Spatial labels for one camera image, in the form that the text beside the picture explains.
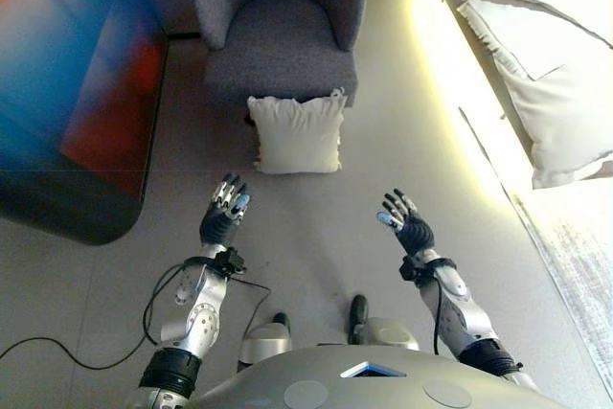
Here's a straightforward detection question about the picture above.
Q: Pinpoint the left robot leg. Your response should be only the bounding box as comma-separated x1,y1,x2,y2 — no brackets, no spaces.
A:
237,311,294,373

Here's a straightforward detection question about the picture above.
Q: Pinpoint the black floor cable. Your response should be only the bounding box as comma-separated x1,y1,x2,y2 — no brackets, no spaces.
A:
0,262,272,372

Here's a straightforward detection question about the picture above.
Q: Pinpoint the white bed pillow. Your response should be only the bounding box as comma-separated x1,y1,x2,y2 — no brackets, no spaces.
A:
457,0,613,190

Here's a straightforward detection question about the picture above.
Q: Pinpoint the grey robot torso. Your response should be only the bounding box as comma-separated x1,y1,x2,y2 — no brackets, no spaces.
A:
191,344,571,409

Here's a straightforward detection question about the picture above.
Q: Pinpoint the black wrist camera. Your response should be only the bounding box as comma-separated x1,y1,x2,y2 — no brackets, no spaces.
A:
214,246,248,279
400,255,422,282

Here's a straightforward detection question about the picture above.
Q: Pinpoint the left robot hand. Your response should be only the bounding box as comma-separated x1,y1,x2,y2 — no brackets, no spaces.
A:
199,172,251,248

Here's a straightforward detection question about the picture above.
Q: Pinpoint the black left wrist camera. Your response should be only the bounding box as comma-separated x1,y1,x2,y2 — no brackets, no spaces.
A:
214,246,248,279

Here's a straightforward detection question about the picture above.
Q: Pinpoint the right robot leg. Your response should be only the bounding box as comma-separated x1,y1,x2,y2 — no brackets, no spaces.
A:
347,294,421,352

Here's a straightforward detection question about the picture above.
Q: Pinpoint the white bed with duvet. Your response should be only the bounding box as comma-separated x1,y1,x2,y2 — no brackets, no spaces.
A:
411,0,613,381

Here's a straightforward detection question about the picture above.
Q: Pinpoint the white square cushion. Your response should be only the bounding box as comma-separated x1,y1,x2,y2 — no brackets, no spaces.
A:
246,86,349,175

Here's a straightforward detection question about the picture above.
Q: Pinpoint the grey fabric armchair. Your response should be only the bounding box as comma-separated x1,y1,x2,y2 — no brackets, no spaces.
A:
187,0,371,108

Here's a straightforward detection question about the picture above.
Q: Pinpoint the robot leg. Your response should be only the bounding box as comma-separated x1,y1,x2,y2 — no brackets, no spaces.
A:
237,311,294,373
347,294,421,352

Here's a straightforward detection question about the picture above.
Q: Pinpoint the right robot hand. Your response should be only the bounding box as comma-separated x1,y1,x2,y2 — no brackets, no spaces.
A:
375,188,437,254

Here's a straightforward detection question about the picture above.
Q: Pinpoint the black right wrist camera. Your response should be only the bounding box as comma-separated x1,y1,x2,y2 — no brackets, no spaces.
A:
400,255,422,282

